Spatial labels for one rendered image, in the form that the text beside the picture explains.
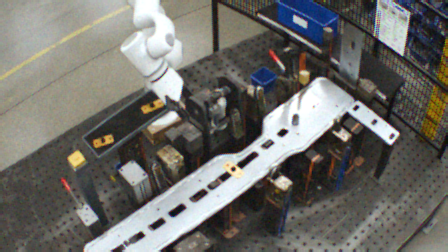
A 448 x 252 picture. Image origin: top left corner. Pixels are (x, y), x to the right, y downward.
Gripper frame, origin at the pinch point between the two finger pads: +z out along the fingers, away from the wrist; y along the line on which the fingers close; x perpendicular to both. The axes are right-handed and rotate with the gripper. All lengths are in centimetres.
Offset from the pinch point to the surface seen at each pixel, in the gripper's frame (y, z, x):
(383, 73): -63, 71, 57
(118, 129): -4.2, 0.3, -32.8
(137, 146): -6.9, 13.0, -34.1
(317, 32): -81, 46, 31
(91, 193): 13, 10, -55
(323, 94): -46, 55, 26
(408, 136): -53, 111, 59
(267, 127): -24.5, 41.8, 4.4
